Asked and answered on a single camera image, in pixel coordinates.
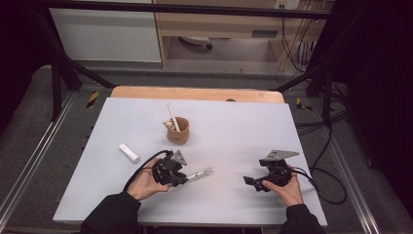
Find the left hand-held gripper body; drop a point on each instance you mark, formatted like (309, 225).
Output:
(167, 169)

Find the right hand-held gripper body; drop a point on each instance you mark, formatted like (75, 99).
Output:
(279, 174)

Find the brown cup with animal figure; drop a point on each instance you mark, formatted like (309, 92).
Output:
(178, 133)

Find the short white eraser block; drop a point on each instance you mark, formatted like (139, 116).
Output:
(129, 153)

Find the long white pen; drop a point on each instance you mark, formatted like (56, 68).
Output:
(173, 117)

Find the person's right hand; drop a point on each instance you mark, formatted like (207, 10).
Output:
(287, 193)

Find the person's left hand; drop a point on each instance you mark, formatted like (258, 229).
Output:
(146, 183)

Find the white table board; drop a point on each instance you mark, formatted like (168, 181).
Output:
(227, 130)

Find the yellow black tape strip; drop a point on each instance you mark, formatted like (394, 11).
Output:
(93, 99)
(302, 104)

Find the wooden table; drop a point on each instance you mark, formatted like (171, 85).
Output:
(195, 93)

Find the black metal stand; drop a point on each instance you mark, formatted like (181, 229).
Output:
(56, 84)
(327, 97)

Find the office chair wheel base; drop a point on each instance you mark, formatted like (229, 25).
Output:
(196, 40)

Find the dark curtain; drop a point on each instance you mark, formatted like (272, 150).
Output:
(19, 48)
(380, 81)

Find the light wooden desk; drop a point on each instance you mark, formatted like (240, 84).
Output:
(220, 24)

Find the white cabinet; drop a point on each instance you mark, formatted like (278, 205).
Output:
(107, 35)

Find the white power strip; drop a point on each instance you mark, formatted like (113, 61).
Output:
(287, 4)

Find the aluminium floor rail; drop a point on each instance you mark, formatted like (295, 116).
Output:
(354, 195)
(35, 156)

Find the black horizontal frame bar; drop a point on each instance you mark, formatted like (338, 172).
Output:
(195, 9)

